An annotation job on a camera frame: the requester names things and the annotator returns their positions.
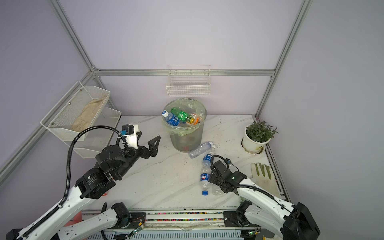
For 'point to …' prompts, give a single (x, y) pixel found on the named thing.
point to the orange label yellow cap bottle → (194, 120)
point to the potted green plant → (257, 134)
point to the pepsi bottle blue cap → (205, 175)
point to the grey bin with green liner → (187, 138)
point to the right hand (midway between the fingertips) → (213, 178)
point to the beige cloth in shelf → (84, 120)
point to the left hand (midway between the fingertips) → (149, 136)
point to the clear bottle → (202, 148)
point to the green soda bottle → (182, 115)
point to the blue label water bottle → (206, 160)
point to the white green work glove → (263, 175)
